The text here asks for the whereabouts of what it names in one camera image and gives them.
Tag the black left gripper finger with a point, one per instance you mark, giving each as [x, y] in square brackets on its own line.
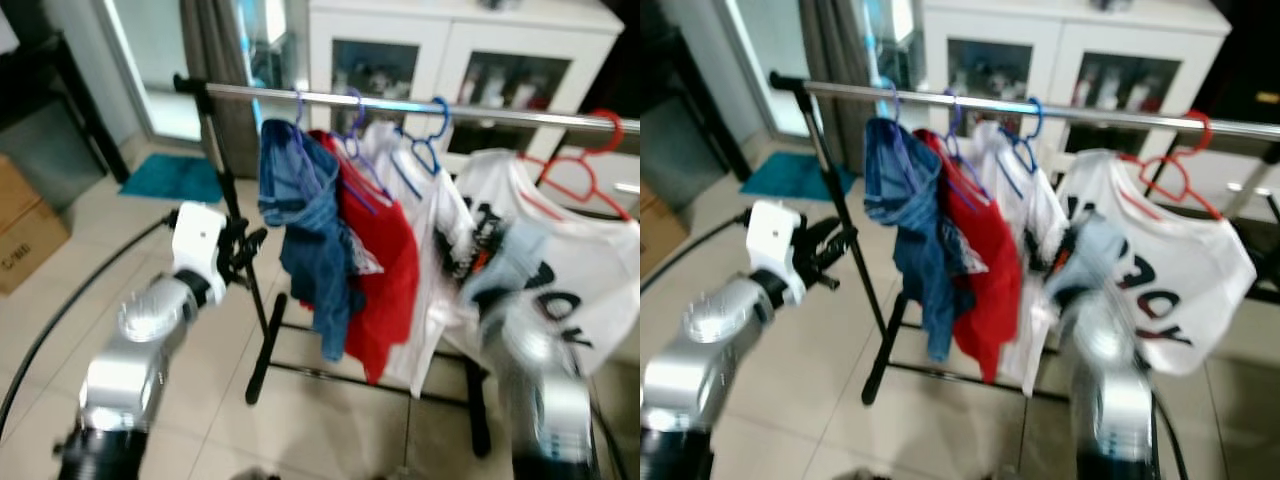
[246, 277]
[830, 277]
[255, 240]
[838, 237]

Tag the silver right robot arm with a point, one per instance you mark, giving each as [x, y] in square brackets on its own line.
[1110, 380]
[540, 380]

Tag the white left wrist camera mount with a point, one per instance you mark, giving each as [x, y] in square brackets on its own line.
[772, 240]
[198, 245]

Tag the white t-shirt black print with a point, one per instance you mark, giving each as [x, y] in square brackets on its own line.
[1180, 270]
[590, 270]

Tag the blue clothes hanger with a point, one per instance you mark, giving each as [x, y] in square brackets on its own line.
[1040, 118]
[446, 118]

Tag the purple clothes hanger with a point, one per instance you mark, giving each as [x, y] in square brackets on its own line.
[299, 110]
[357, 128]
[957, 128]
[894, 105]

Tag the blue denim garment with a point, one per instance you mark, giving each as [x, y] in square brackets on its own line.
[310, 250]
[915, 250]

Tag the white glass door cabinet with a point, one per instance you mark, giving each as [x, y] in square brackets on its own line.
[1040, 30]
[430, 30]

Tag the red clothes hanger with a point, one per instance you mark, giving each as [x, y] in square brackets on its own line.
[1196, 185]
[606, 188]

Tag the grey curtain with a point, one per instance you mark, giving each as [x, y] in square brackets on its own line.
[838, 40]
[215, 40]

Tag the teal floor mat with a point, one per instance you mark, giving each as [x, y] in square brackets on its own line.
[790, 176]
[170, 178]

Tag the plain white t-shirt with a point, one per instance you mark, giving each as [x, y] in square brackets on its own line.
[1030, 210]
[430, 220]

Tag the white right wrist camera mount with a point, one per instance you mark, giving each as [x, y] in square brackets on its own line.
[510, 260]
[1095, 250]

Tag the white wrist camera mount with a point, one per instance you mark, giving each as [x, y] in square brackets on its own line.
[510, 260]
[198, 245]
[772, 240]
[1095, 250]

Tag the white framed glass door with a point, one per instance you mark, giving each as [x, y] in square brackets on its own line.
[150, 60]
[765, 60]

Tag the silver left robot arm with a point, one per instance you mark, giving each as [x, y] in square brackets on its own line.
[130, 360]
[700, 360]

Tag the brown cardboard box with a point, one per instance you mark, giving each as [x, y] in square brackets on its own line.
[25, 235]
[660, 235]

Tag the dark cabinet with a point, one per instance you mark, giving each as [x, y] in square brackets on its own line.
[50, 150]
[685, 140]

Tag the red t-shirt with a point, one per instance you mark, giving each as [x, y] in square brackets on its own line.
[985, 270]
[385, 280]

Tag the black clothes rack silver rail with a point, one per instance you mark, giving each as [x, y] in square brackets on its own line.
[900, 94]
[300, 97]

